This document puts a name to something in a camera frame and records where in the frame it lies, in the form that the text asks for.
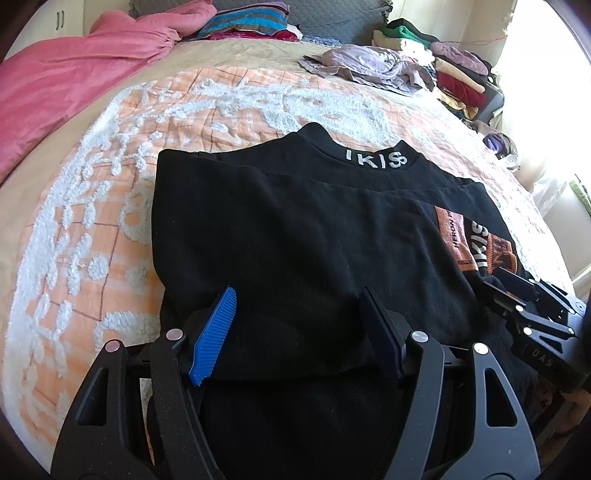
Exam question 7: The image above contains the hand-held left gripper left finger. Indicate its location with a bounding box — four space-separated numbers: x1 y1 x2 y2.
51 285 238 480

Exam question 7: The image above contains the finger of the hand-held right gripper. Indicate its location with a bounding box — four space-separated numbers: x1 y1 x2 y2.
481 282 525 319
496 268 541 298

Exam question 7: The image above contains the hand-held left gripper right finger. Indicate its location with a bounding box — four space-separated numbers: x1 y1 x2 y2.
358 285 541 480

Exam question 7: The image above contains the black sweater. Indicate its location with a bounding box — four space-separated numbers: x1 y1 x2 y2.
150 122 555 480

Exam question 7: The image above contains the stack of striped folded clothes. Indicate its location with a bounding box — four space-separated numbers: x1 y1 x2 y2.
198 2 289 38

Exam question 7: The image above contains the green item on windowsill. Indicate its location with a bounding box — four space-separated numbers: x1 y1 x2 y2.
570 178 591 208

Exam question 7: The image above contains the purple bundle of cloth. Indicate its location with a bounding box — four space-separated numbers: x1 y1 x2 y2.
480 122 522 171

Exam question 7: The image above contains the white curtain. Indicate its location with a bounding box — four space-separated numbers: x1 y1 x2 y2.
489 0 591 217

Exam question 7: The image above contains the orange and white tufted blanket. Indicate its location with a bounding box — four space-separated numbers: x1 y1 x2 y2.
7 66 578 467

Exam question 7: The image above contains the dark grey object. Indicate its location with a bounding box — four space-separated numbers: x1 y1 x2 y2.
485 85 506 125

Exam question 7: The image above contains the lilac garment pile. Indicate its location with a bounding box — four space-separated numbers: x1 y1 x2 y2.
300 45 435 95

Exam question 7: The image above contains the pink duvet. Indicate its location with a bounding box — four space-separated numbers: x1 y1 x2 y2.
0 0 218 185

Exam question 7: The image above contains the grey-blue patterned pillow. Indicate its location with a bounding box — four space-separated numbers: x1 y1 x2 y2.
302 32 345 47

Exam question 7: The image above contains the magenta cloth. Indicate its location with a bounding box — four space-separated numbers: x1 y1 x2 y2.
210 28 303 42

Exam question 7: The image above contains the grey quilted headboard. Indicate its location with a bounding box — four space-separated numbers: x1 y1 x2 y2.
128 0 393 47

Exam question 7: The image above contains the white wardrobe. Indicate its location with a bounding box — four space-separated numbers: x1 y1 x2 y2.
44 0 134 28

